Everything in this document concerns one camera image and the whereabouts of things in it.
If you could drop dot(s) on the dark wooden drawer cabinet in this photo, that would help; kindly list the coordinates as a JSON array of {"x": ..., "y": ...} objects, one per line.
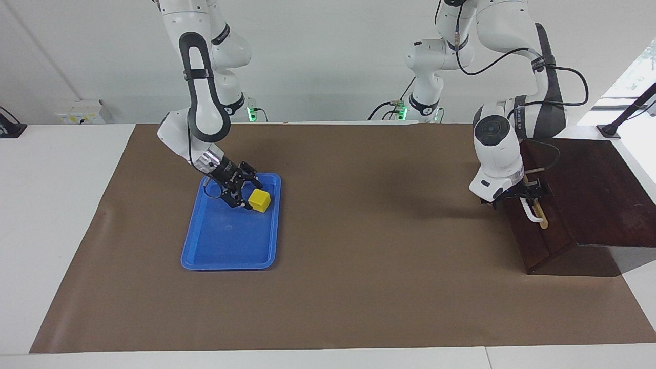
[{"x": 605, "y": 195}]

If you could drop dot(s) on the white wall socket box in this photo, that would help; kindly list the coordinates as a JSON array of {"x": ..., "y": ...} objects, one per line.
[{"x": 82, "y": 113}]

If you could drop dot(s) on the blue plastic tray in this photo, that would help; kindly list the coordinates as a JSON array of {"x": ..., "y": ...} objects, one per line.
[{"x": 230, "y": 241}]

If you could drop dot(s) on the brown paper table mat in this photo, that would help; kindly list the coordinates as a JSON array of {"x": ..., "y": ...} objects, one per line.
[{"x": 359, "y": 230}]

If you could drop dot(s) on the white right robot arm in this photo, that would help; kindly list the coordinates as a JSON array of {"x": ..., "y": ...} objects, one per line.
[{"x": 205, "y": 102}]

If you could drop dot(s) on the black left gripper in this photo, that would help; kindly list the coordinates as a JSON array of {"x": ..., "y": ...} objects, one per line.
[{"x": 512, "y": 195}]

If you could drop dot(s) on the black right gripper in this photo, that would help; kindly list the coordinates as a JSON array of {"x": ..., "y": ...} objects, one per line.
[{"x": 229, "y": 177}]

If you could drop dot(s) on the black stand base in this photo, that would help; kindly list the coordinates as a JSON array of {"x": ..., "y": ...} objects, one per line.
[{"x": 10, "y": 130}]

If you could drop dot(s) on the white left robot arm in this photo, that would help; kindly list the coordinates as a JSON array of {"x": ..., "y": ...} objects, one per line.
[{"x": 494, "y": 148}]

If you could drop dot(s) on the yellow cube block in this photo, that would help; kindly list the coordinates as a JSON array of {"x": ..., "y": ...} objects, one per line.
[{"x": 260, "y": 201}]

